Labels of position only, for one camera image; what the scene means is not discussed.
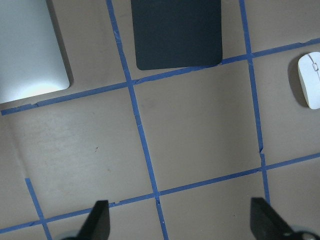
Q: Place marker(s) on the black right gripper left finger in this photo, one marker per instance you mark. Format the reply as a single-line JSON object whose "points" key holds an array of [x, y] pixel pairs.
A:
{"points": [[97, 224]]}

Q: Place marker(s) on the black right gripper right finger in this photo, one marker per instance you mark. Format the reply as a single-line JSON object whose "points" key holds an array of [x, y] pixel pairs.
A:
{"points": [[267, 224]]}

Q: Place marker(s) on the white computer mouse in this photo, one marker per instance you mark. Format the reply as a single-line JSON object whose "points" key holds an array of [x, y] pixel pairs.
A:
{"points": [[309, 75]]}

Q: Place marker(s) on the silver laptop notebook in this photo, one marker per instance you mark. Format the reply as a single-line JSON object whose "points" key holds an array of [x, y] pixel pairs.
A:
{"points": [[33, 59]]}

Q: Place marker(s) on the black mousepad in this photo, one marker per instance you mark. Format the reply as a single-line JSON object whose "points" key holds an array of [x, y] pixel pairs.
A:
{"points": [[177, 33]]}

